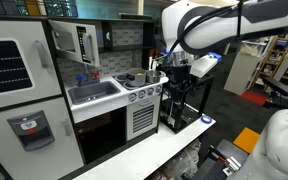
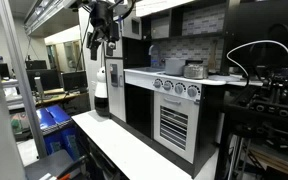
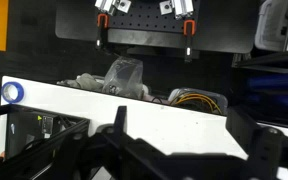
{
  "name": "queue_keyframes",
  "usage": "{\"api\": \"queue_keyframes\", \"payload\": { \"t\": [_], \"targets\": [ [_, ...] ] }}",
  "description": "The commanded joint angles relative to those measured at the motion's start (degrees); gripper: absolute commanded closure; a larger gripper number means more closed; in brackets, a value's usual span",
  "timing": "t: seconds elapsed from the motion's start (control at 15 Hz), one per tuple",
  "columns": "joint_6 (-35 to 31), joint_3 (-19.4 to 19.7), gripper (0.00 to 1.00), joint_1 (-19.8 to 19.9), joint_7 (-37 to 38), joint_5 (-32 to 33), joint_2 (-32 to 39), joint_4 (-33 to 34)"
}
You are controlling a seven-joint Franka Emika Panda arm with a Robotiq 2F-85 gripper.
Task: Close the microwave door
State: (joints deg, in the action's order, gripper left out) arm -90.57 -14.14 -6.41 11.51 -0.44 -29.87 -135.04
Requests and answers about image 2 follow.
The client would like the black computer monitor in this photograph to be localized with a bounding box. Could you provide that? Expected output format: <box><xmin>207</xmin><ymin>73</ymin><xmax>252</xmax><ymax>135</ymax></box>
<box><xmin>61</xmin><ymin>71</ymin><xmax>88</xmax><ymax>93</ymax></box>

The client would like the grey toy faucet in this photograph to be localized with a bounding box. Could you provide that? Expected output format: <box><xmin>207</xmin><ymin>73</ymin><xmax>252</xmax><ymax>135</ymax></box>
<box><xmin>148</xmin><ymin>44</ymin><xmax>161</xmax><ymax>68</ymax></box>

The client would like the blue storage bin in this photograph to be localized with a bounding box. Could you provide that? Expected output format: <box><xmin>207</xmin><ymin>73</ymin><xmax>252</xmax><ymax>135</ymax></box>
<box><xmin>36</xmin><ymin>105</ymin><xmax>81</xmax><ymax>160</ymax></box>

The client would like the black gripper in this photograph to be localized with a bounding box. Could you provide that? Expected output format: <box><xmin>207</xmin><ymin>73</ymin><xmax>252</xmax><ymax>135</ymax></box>
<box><xmin>87</xmin><ymin>1</ymin><xmax>119</xmax><ymax>60</ymax></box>

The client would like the aluminium frame post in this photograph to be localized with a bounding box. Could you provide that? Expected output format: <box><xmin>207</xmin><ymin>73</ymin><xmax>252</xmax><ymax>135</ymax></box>
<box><xmin>0</xmin><ymin>0</ymin><xmax>47</xmax><ymax>159</ymax></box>

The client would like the white fridge lower door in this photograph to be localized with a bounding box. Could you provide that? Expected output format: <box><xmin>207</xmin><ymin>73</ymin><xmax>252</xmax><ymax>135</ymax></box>
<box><xmin>106</xmin><ymin>59</ymin><xmax>126</xmax><ymax>121</ymax></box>

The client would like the white microwave door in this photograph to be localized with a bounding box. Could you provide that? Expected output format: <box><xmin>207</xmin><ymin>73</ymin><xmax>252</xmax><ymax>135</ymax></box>
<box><xmin>122</xmin><ymin>11</ymin><xmax>142</xmax><ymax>40</ymax></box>

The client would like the grey toy sink basin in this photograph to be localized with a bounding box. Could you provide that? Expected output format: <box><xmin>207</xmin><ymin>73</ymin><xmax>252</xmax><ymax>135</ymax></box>
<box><xmin>134</xmin><ymin>67</ymin><xmax>164</xmax><ymax>73</ymax></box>

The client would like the grey toy pot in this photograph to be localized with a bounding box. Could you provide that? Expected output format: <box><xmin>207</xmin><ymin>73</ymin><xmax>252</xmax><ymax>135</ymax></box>
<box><xmin>165</xmin><ymin>59</ymin><xmax>186</xmax><ymax>76</ymax></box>

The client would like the toy kitchen play set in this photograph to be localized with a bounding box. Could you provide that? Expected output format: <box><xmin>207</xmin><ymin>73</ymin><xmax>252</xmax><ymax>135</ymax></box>
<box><xmin>78</xmin><ymin>0</ymin><xmax>288</xmax><ymax>179</ymax></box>

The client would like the silver metal pot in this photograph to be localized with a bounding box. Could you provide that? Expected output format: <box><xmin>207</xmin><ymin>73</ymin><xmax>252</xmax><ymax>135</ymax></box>
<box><xmin>183</xmin><ymin>60</ymin><xmax>208</xmax><ymax>80</ymax></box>

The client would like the white black small robot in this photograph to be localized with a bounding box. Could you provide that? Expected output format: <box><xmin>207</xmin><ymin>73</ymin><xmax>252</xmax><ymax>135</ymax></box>
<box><xmin>94</xmin><ymin>67</ymin><xmax>109</xmax><ymax>117</ymax></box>

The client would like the white cable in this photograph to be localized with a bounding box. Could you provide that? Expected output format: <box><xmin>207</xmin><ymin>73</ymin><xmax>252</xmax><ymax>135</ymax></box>
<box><xmin>225</xmin><ymin>39</ymin><xmax>288</xmax><ymax>78</ymax></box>

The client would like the grey water dispenser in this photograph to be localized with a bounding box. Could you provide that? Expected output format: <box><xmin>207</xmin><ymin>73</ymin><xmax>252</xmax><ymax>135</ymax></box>
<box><xmin>110</xmin><ymin>64</ymin><xmax>118</xmax><ymax>87</ymax></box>

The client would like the white oven door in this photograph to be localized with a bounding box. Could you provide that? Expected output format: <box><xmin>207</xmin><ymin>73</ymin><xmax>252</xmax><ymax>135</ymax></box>
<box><xmin>154</xmin><ymin>92</ymin><xmax>199</xmax><ymax>163</ymax></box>

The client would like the black frame 3d printer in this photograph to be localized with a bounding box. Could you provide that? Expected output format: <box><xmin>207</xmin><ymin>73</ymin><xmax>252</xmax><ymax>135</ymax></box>
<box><xmin>217</xmin><ymin>23</ymin><xmax>288</xmax><ymax>180</ymax></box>

